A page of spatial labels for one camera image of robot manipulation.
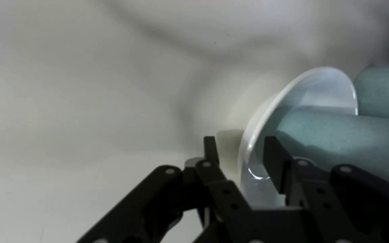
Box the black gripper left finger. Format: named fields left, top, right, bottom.
left=77, top=136, right=251, bottom=243

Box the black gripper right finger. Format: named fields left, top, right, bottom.
left=263, top=134, right=389, bottom=243

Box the teal cup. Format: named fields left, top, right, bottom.
left=272, top=106, right=389, bottom=195
left=352, top=65, right=389, bottom=122

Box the shallow white bowl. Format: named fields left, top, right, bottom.
left=237, top=67, right=360, bottom=211

